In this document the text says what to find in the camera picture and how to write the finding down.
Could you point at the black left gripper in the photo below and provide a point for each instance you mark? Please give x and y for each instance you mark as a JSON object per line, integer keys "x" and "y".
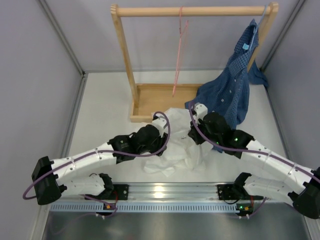
{"x": 161, "y": 142}

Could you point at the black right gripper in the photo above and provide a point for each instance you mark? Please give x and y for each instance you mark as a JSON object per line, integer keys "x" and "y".
{"x": 196, "y": 138}

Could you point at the white shirt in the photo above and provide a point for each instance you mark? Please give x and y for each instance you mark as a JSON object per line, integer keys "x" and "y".
{"x": 182, "y": 152}

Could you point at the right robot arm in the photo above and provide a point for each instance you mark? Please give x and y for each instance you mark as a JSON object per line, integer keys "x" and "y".
{"x": 293, "y": 184}

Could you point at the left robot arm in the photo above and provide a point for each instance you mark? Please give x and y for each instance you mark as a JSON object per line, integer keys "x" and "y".
{"x": 74, "y": 175}

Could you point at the blue checkered shirt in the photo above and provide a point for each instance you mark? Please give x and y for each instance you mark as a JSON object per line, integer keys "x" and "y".
{"x": 229, "y": 93}

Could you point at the wooden clothes rack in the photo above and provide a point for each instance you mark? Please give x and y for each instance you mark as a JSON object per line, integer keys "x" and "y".
{"x": 150, "y": 97}

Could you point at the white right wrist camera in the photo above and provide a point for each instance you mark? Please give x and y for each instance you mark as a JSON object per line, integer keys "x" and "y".
{"x": 199, "y": 111}

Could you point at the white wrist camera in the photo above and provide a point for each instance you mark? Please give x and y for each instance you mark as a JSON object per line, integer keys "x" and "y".
{"x": 160, "y": 123}
{"x": 199, "y": 111}

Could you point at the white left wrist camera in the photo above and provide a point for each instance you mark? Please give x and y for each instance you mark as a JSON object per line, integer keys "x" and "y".
{"x": 160, "y": 123}

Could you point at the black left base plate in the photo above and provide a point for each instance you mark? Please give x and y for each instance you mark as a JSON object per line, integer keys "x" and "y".
{"x": 120, "y": 192}

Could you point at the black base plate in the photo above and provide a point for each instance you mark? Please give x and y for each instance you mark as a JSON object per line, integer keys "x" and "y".
{"x": 226, "y": 193}
{"x": 120, "y": 192}

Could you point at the aluminium mounting rail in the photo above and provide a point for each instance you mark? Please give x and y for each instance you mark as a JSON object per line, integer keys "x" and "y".
{"x": 173, "y": 191}

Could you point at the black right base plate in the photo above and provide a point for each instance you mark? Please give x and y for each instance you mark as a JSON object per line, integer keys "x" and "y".
{"x": 226, "y": 193}

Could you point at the pink wire hanger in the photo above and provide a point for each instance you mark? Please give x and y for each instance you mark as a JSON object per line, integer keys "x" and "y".
{"x": 183, "y": 31}

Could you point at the slotted grey cable duct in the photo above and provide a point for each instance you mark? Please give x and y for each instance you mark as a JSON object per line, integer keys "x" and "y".
{"x": 148, "y": 207}

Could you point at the light blue wire hanger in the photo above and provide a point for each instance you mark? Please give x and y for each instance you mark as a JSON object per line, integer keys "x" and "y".
{"x": 260, "y": 22}

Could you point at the left aluminium frame post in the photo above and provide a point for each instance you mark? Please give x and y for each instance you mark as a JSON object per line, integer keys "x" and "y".
{"x": 65, "y": 43}

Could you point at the aluminium frame post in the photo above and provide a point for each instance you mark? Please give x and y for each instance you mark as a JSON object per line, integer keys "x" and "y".
{"x": 65, "y": 43}
{"x": 284, "y": 66}

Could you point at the right aluminium frame post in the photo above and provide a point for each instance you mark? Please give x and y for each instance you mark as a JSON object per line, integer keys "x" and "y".
{"x": 284, "y": 66}

